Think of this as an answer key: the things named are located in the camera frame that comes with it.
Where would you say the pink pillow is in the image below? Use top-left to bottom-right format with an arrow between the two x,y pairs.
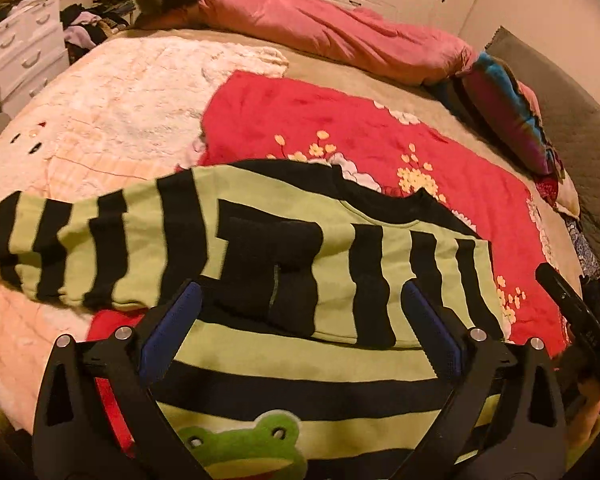
197,0 -> 481,86

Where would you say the red floral blanket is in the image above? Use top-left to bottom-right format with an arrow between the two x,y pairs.
87,70 -> 568,461

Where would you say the cream pillow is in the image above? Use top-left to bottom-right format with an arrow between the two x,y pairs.
535,170 -> 581,218

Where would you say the grey quilted headboard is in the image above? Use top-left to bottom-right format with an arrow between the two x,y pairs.
485,25 -> 600,281

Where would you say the white fluffy blanket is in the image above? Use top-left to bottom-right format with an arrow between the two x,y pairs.
0,40 -> 291,431

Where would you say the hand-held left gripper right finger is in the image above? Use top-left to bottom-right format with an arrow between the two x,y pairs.
392,280 -> 568,480

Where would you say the beige bed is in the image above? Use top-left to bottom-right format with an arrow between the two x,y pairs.
0,25 -> 586,281

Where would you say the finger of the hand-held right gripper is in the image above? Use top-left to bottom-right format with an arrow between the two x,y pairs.
535,262 -> 600,393

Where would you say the pile of dark clothes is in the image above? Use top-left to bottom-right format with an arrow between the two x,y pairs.
60,0 -> 141,61

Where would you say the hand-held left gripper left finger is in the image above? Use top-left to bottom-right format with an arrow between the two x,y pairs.
32,280 -> 216,480

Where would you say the green black striped frog sweater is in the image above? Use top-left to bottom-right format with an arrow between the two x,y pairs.
0,159 -> 506,480

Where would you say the colourful striped pillow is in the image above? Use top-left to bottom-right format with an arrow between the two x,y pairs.
450,52 -> 561,176

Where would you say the white drawer chest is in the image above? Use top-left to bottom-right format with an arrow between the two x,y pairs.
0,0 -> 71,106

